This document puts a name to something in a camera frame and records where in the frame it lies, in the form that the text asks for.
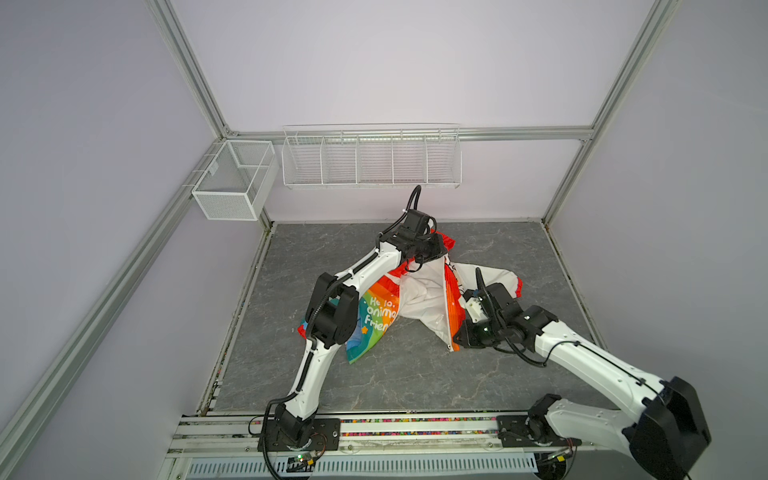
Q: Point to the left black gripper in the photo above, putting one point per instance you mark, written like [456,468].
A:
[439,247]

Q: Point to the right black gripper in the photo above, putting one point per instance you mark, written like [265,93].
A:
[467,339]

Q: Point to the colourful rainbow kids jacket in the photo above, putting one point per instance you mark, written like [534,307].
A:
[430,295]

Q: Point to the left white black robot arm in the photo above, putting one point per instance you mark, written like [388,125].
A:
[331,320]

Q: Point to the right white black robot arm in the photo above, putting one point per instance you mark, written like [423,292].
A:
[659,423]

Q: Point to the white mesh box basket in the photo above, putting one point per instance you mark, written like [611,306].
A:
[237,181]

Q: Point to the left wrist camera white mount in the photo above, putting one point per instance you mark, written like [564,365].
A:
[416,224]

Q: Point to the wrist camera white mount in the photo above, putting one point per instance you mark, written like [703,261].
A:
[416,224]
[481,305]

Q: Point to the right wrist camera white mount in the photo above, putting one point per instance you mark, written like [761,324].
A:
[481,305]

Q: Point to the white wire shelf basket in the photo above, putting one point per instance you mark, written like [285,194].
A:
[372,155]

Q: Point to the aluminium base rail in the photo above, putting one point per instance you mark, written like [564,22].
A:
[375,446]

